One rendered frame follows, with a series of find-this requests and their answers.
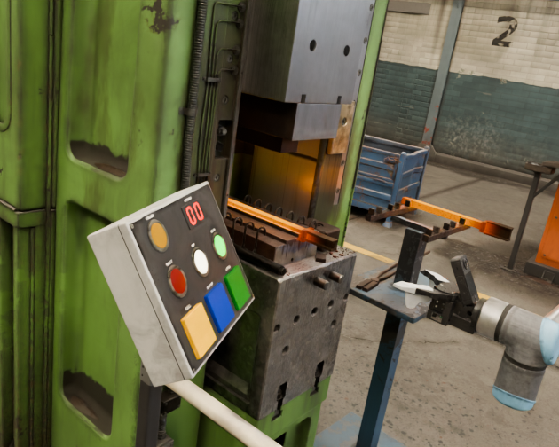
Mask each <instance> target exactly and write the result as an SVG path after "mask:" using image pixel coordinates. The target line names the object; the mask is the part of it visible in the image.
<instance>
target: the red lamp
mask: <svg viewBox="0 0 559 447"><path fill-rule="evenodd" d="M170 278H171V283H172V286H173V287H174V289H175V290H176V291H177V292H178V293H179V294H182V293H183V292H184V291H185V278H184V275H183V274H182V272H181V271H180V270H179V269H173V270H172V272H171V275H170Z"/></svg>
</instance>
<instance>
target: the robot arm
mask: <svg viewBox="0 0 559 447"><path fill-rule="evenodd" d="M450 263H451V265H452V269H453V274H454V277H455V279H456V282H457V284H456V283H455V282H453V281H452V280H450V279H448V278H446V277H444V276H442V275H439V274H437V273H435V272H433V271H428V270H422V271H420V273H421V274H423V275H424V276H426V277H428V278H429V286H424V285H415V284H413V283H406V282H404V281H400V282H397V283H394V284H393V286H394V287H396V288H398V289H401V290H404V291H405V305H406V307H407V308H409V309H413V308H414V307H415V306H416V305H417V304H418V303H419V302H430V301H431V298H432V301H431V302H430V304H429V309H428V313H427V316H426V318H428V319H430V320H433V321H435V322H437V323H439V324H441V325H444V326H448V325H452V326H454V327H456V328H459V329H461V330H462V331H464V332H467V333H470V334H474V333H475V332H477V333H479V334H481V335H483V336H485V337H487V338H490V339H492V340H494V341H497V342H499V343H501V344H503V345H506V348H505V351H504V354H503V357H502V359H501V362H500V368H499V370H498V373H497V376H496V379H495V382H494V384H493V385H492V386H493V389H492V394H493V396H494V397H495V398H496V399H497V400H498V401H499V402H500V403H502V404H504V405H506V406H507V407H510V408H512V409H515V410H518V411H529V410H530V409H531V408H532V407H533V405H534V404H535V403H536V397H537V394H538V392H539V387H540V384H541V382H542V380H543V377H544V374H545V371H546V369H547V366H548V365H553V364H554V363H555V361H556V359H557V358H558V357H559V305H558V306H556V307H555V308H554V309H553V310H551V311H550V312H549V313H548V314H547V315H546V316H545V317H542V316H540V315H537V314H534V313H532V312H530V311H528V310H524V309H521V308H518V307H516V306H514V305H512V304H509V303H507V302H504V301H501V300H499V299H496V298H494V297H490V298H488V300H487V299H485V298H483V297H482V298H481V299H480V300H479V296H478V293H477V290H476V285H475V282H474V279H473V276H472V273H471V270H470V268H469V263H468V259H467V257H466V255H456V256H455V257H454V258H452V259H451V261H450ZM478 300H479V301H478ZM477 301H478V302H477ZM476 302H477V303H476ZM432 312H433V314H432ZM438 315H439V316H440V318H442V320H441V322H439V321H437V320H435V319H433V318H431V316H432V317H434V318H435V317H437V316H438Z"/></svg>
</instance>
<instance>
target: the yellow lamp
mask: <svg viewBox="0 0 559 447"><path fill-rule="evenodd" d="M151 234H152V238H153V240H154V243H155V244H156V246H157V247H160V248H164V247H165V246H166V244H167V236H166V233H165V231H164V229H163V228H162V227H161V225H160V224H158V223H154V224H153V225H152V228H151Z"/></svg>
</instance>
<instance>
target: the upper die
mask: <svg viewBox="0 0 559 447"><path fill-rule="evenodd" d="M341 109H342V104H311V103H301V102H300V103H284V102H280V101H276V100H272V99H268V98H261V97H258V96H254V95H250V94H246V93H241V95H240V110H239V117H238V124H237V125H238V126H241V127H244V128H248V129H253V130H256V131H260V132H263V133H266V134H269V135H273V136H275V137H281V138H285V139H287V140H291V141H296V140H312V139H328V138H336V135H337V130H338V124H339V120H340V114H341Z"/></svg>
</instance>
